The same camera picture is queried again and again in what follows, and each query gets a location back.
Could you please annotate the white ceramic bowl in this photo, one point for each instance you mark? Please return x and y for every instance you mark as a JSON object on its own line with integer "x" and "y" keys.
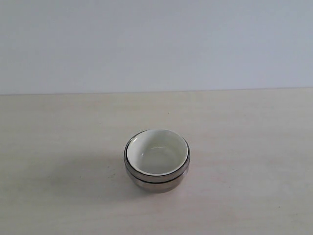
{"x": 159, "y": 151}

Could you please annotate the ribbed steel bowl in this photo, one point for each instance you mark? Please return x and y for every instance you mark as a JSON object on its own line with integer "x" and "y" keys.
{"x": 129, "y": 166}

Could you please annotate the smooth steel bowl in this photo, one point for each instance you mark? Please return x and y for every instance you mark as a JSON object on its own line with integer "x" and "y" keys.
{"x": 158, "y": 187}

